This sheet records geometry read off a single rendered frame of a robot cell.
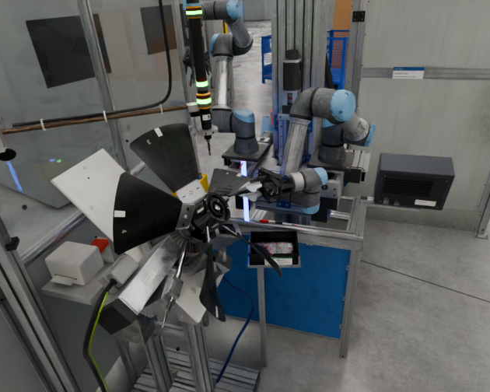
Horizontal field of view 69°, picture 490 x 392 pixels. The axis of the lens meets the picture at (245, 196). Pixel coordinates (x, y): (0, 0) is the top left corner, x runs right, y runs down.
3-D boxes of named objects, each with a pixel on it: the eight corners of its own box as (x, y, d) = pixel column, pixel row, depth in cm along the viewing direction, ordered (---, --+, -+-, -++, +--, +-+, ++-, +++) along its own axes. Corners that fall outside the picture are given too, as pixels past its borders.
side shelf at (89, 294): (43, 294, 143) (40, 288, 142) (99, 241, 173) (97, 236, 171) (92, 306, 137) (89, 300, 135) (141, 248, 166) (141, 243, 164)
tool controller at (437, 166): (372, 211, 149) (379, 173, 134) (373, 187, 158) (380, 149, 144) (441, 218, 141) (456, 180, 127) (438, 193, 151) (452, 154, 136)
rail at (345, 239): (184, 225, 189) (182, 213, 185) (187, 222, 192) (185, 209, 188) (362, 251, 163) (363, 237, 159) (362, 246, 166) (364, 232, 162)
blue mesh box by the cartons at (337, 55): (302, 86, 755) (303, 35, 706) (327, 74, 841) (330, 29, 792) (341, 90, 709) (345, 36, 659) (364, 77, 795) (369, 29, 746)
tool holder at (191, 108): (192, 138, 113) (188, 107, 108) (189, 131, 119) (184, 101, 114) (220, 133, 115) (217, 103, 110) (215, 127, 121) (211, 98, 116)
